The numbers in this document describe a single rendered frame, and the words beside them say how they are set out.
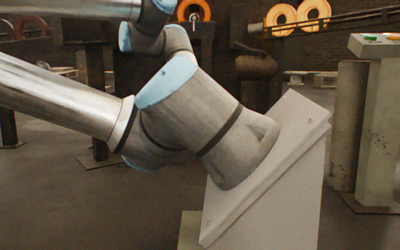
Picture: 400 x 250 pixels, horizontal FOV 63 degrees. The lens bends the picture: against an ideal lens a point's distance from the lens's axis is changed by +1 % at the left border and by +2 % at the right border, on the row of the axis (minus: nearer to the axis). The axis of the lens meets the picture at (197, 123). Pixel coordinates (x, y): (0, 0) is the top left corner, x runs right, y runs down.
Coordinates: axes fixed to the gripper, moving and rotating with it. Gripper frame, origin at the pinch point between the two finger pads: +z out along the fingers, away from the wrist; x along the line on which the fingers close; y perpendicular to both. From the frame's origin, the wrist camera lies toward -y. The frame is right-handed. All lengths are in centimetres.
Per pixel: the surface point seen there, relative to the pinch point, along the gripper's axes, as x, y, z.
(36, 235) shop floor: 53, -32, 6
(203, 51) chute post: 41, 49, -81
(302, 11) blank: -4, 76, -68
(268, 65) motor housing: 23, 70, -58
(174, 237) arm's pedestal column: 30.0, 2.8, 18.5
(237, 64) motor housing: 30, 58, -63
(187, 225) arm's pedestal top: 15.2, 0.0, 19.7
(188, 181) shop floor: 56, 27, -11
